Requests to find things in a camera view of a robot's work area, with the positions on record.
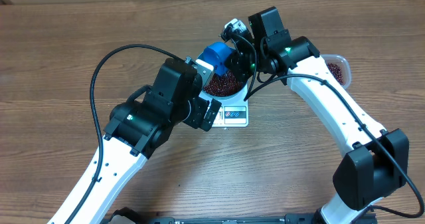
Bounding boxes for blue plastic scoop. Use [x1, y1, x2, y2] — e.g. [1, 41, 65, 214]
[201, 42, 234, 76]

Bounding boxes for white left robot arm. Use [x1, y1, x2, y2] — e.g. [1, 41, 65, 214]
[50, 58, 221, 223]

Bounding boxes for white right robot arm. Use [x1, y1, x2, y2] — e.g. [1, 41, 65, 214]
[221, 7, 409, 223]

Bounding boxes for blue plastic bowl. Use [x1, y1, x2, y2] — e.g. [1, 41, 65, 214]
[196, 49, 250, 100]

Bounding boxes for red beans in bowl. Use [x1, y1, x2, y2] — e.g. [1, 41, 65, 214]
[203, 70, 244, 97]

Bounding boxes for white kitchen scale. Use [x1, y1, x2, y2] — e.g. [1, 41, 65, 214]
[200, 84, 249, 128]

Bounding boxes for red adzuki beans in container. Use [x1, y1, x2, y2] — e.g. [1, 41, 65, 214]
[327, 63, 344, 85]

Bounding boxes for clear plastic bean container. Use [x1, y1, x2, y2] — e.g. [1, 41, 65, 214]
[321, 55, 351, 89]

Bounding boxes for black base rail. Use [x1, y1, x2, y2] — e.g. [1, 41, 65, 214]
[101, 207, 321, 224]

